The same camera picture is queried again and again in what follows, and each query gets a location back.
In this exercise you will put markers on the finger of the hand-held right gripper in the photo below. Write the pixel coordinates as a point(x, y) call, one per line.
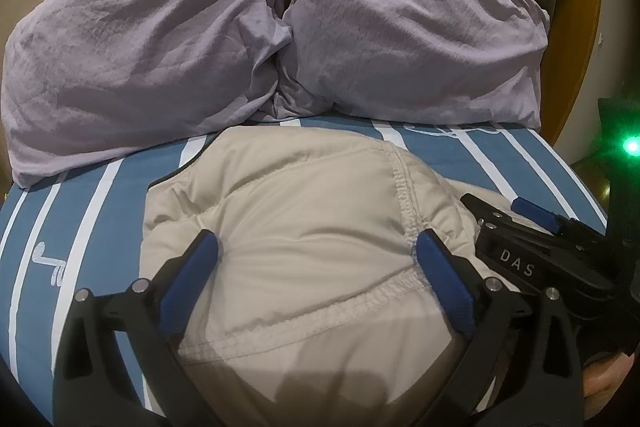
point(482, 209)
point(535, 210)

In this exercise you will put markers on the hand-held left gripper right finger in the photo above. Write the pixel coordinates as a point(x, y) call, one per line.
point(445, 277)

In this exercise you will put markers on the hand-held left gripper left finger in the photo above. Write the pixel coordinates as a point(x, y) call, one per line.
point(192, 272)

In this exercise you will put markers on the beige puffer jacket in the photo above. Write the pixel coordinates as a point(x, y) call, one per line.
point(310, 217)

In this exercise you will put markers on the person's right hand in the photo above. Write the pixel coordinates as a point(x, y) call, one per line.
point(610, 382)

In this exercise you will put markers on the blue white striped bed sheet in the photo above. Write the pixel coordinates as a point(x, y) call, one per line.
point(115, 207)

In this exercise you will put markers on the purple pillow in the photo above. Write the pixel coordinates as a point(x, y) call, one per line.
point(140, 57)
point(410, 17)

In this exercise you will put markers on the wooden door frame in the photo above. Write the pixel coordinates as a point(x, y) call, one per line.
point(585, 7)

